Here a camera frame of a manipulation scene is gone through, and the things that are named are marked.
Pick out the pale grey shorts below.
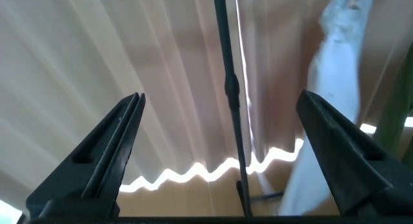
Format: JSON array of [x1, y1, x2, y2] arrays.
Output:
[[278, 0, 378, 217]]

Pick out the green garment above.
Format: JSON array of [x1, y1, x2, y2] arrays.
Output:
[[372, 43, 413, 170]]

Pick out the black clothes rack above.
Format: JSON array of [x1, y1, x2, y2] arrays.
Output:
[[212, 0, 285, 218]]

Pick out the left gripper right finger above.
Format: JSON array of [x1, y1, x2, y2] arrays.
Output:
[[296, 88, 413, 216]]

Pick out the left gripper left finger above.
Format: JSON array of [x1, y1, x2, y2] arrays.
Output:
[[25, 92, 146, 218]]

